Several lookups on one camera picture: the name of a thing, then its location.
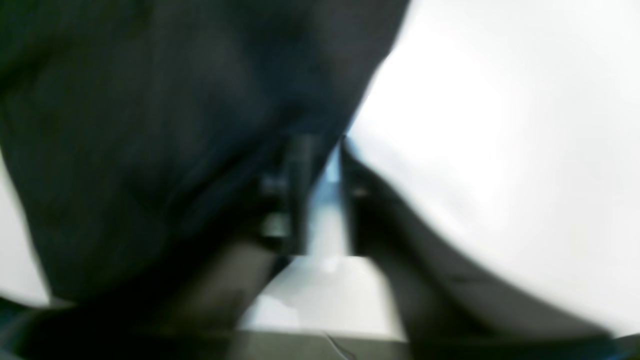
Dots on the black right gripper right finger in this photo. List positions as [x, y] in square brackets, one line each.
[451, 307]

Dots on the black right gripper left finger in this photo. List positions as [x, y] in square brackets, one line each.
[256, 240]

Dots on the black t-shirt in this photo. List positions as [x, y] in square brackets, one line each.
[127, 125]

